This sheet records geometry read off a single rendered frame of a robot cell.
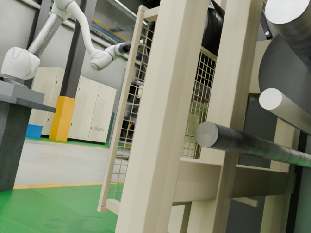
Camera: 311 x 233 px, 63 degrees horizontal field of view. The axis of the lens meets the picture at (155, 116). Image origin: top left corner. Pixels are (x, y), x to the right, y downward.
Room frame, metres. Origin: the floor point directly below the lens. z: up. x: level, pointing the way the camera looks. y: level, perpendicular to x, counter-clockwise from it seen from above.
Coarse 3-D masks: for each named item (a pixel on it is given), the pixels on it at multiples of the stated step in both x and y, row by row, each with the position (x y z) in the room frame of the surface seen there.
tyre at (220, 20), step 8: (208, 8) 1.27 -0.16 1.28; (216, 8) 1.28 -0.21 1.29; (208, 16) 1.26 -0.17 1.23; (216, 16) 1.26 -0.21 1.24; (152, 24) 1.54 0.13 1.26; (208, 24) 1.25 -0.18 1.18; (216, 24) 1.26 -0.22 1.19; (152, 32) 1.65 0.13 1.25; (208, 32) 1.25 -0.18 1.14; (216, 32) 1.26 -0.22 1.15; (144, 40) 1.57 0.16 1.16; (208, 40) 1.26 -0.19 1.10; (216, 40) 1.27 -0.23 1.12; (208, 48) 1.27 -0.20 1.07; (216, 48) 1.29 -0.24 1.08; (144, 56) 1.55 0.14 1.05; (200, 56) 1.28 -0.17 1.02; (144, 64) 1.56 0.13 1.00; (200, 64) 1.31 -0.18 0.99; (208, 64) 1.33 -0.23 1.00; (200, 72) 1.35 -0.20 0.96; (208, 72) 1.38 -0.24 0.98
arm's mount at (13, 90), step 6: (0, 84) 1.63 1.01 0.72; (6, 84) 1.62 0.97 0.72; (12, 84) 1.62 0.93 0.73; (0, 90) 1.62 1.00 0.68; (6, 90) 1.62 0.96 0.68; (12, 90) 1.62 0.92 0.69; (18, 90) 1.66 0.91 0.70; (24, 90) 1.72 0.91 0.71; (30, 90) 1.79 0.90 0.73; (12, 96) 1.63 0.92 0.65; (18, 96) 1.68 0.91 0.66; (24, 96) 1.74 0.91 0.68; (30, 96) 1.81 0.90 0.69; (36, 96) 1.88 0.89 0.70; (42, 96) 1.95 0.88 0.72; (36, 102) 1.89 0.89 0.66; (42, 102) 1.97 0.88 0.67
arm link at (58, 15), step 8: (56, 8) 1.97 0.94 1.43; (56, 16) 1.99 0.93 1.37; (64, 16) 2.01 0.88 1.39; (48, 24) 1.98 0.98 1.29; (56, 24) 2.00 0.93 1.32; (40, 32) 1.98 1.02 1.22; (48, 32) 1.99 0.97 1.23; (40, 40) 1.98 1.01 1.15; (48, 40) 2.01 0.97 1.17; (32, 48) 1.97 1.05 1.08; (40, 48) 1.99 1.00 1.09; (32, 56) 1.96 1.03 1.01; (32, 64) 1.96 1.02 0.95; (32, 72) 1.99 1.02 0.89
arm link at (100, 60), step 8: (72, 8) 1.86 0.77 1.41; (80, 16) 1.89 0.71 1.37; (80, 24) 1.91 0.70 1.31; (88, 32) 1.89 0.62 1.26; (88, 40) 1.87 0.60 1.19; (88, 48) 1.87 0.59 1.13; (96, 56) 1.85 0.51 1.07; (104, 56) 1.88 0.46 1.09; (96, 64) 1.85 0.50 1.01; (104, 64) 1.88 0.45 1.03
